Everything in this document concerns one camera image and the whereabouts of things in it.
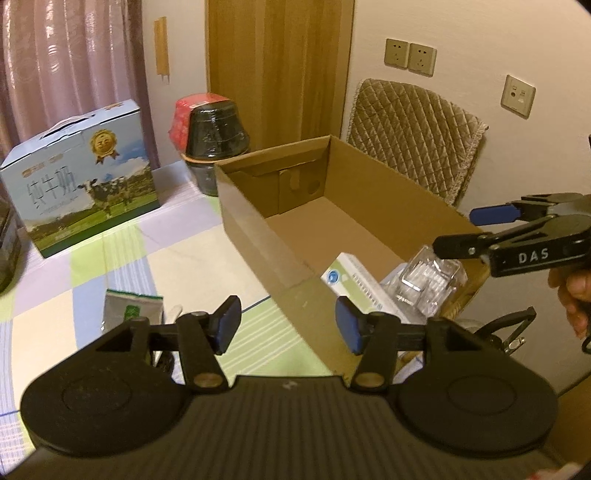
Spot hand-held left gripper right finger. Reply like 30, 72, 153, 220
335, 295, 483, 394

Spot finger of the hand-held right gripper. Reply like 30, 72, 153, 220
434, 215, 583, 260
468, 196, 561, 227

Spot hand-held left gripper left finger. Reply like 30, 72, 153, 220
95, 295, 243, 394

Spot white medicine box blue logo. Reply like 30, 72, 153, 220
321, 251, 409, 326

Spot clear plastic case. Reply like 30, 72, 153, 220
383, 247, 467, 319

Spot brown cardboard box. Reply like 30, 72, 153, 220
213, 135, 491, 376

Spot person's right hand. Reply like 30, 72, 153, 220
547, 263, 591, 340

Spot green leaf foil pouch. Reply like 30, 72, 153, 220
102, 288, 164, 334

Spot chair with quilted cover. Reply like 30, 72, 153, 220
346, 78, 489, 208

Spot black plastic-wrapped cooking pot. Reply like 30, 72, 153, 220
0, 198, 23, 294
181, 102, 250, 197

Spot blue cow print milk carton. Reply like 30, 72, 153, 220
0, 99, 161, 258

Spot red wrapped box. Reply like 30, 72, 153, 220
168, 92, 232, 153

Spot wooden door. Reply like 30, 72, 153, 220
205, 0, 356, 153

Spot pink beige curtain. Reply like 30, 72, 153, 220
0, 0, 160, 171

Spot black cord with metal plug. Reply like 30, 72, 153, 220
473, 307, 537, 358

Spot beige wall data socket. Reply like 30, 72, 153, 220
502, 75, 536, 120

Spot tan wall strip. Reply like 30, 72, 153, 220
154, 17, 168, 84

